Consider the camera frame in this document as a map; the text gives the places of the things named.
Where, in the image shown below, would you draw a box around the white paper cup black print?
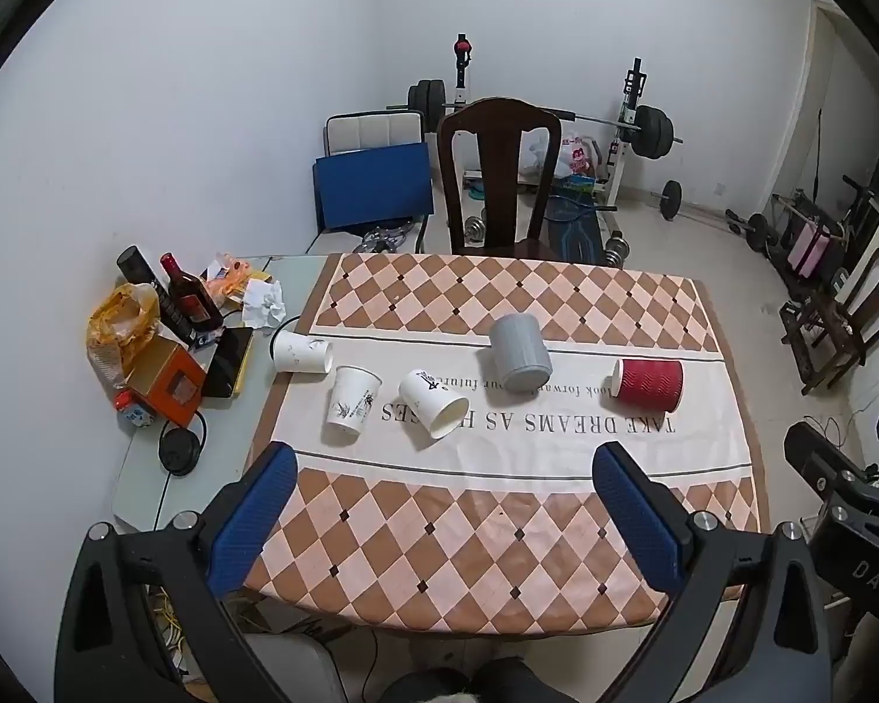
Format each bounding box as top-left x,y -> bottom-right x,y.
398,369 -> 471,441

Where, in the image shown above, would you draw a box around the yellow cable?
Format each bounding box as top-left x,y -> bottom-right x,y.
150,586 -> 188,675

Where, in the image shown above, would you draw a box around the orange plastic bag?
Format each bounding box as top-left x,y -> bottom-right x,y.
86,282 -> 162,391

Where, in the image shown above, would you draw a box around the grey stool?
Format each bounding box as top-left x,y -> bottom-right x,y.
238,631 -> 349,703

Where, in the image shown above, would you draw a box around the red ribbed paper cup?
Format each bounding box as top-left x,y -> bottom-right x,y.
612,358 -> 685,411

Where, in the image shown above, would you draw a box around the grey ribbed cup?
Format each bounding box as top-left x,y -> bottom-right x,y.
488,312 -> 553,394

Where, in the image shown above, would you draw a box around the white plastic bag red print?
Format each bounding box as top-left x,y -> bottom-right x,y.
520,130 -> 605,180

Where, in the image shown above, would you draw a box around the dark bottle with red cap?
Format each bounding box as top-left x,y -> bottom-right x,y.
159,252 -> 224,346

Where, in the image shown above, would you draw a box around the small bottle with red cap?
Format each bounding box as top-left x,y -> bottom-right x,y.
113,390 -> 155,429

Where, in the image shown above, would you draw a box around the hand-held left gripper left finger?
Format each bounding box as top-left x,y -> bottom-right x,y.
54,443 -> 299,703

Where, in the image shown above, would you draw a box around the white weight rack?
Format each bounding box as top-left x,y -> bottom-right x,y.
439,33 -> 653,212

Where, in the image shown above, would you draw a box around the crumpled white tissue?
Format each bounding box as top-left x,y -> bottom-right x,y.
241,279 -> 288,330

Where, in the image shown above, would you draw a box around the chrome metal parts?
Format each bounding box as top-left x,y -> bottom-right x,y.
361,223 -> 417,254

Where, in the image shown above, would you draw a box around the black round cable reel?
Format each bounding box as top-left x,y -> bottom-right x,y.
157,410 -> 210,479

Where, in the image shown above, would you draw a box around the checkered printed tablecloth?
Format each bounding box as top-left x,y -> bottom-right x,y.
243,252 -> 770,634

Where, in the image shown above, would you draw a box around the white cushioned chair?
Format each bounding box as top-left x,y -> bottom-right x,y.
324,111 -> 426,156

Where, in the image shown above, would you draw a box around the small barbell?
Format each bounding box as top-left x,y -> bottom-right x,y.
650,179 -> 774,251

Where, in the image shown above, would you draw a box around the dark exercise equipment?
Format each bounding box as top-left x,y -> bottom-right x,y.
765,174 -> 879,286

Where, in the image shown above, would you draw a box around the blue folded mat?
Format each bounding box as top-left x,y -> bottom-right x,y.
312,142 -> 433,231

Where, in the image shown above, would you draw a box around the brown wooden chair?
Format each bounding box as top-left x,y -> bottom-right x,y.
780,247 -> 879,397

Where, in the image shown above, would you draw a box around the orange cardboard box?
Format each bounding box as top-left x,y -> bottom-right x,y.
127,340 -> 208,429

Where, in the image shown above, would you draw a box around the orange snack packet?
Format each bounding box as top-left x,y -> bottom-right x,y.
203,252 -> 254,306

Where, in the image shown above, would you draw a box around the dark wooden chair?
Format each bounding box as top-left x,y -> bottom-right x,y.
437,97 -> 564,260

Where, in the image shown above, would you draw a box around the black phone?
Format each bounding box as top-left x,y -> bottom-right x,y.
201,326 -> 255,400

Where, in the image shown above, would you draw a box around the white paper cup plant print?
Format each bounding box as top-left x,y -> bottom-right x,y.
324,365 -> 383,447

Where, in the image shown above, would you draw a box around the plain white paper cup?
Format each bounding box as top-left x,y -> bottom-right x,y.
272,330 -> 335,374

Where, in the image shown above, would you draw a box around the barbell with black plates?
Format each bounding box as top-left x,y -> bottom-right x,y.
408,78 -> 684,163

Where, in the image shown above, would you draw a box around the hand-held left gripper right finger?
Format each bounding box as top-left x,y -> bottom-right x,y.
592,441 -> 832,703

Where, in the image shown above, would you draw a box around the black exercise bench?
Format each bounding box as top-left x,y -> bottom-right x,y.
538,194 -> 609,265

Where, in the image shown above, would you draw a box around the black bottle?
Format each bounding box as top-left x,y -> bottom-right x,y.
115,245 -> 163,292

